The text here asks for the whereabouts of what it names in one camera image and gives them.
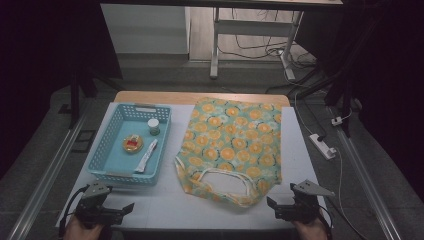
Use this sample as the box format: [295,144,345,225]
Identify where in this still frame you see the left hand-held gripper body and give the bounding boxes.
[74,181,124,229]

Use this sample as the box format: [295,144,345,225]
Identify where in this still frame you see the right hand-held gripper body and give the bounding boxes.
[275,179,336,224]

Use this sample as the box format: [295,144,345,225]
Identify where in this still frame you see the blue plastic basket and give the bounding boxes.
[86,103,173,187]

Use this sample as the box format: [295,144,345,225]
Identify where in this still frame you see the white tube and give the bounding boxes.
[134,138,159,174]

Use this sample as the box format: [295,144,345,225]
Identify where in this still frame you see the round yellow red-label tin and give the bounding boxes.
[122,134,145,154]

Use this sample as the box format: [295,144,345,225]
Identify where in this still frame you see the floral cloth tote bag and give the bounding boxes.
[174,96,284,208]

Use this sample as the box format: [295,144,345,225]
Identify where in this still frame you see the small white-lidded jar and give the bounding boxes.
[147,118,161,137]

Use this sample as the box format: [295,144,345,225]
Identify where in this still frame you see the person's right hand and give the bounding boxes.
[293,213,329,240]

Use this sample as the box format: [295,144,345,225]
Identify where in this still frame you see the person's left hand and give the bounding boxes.
[63,217,105,240]

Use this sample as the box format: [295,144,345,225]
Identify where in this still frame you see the white table mat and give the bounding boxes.
[55,102,334,231]

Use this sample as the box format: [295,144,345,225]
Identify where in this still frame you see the white power strip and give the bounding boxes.
[308,133,338,160]

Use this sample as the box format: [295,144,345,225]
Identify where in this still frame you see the black stand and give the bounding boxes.
[286,0,384,138]
[68,64,124,130]

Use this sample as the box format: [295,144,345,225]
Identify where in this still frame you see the dark curtain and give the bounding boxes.
[343,0,424,204]

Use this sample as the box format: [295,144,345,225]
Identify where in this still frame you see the desk with white legs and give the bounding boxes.
[99,0,344,81]

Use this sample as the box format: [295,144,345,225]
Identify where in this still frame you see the white panel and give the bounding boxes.
[100,3,191,55]

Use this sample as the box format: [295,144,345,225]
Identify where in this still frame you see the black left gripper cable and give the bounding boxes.
[58,184,91,238]

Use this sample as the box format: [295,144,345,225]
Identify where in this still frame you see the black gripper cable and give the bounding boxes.
[318,211,334,238]
[58,184,91,238]

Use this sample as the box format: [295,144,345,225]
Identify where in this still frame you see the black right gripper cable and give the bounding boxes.
[318,211,334,238]

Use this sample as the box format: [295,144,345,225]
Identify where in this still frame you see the thin white power cable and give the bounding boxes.
[334,148,368,240]

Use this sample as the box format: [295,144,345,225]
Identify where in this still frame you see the aluminium rail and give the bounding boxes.
[328,106,403,240]
[6,106,91,240]

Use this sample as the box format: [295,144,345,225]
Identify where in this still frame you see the black power cable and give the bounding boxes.
[298,94,328,143]

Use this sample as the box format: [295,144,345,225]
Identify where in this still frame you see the black floor cables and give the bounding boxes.
[218,9,318,69]

